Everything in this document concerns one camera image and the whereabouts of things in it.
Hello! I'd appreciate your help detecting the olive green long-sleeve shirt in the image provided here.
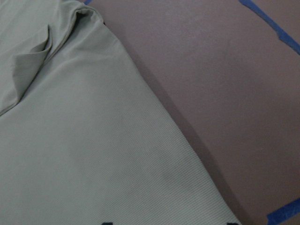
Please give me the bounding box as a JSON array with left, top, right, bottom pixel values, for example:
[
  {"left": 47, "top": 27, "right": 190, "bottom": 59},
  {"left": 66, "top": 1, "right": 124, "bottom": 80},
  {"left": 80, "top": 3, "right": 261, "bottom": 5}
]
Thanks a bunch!
[{"left": 0, "top": 0, "right": 239, "bottom": 225}]

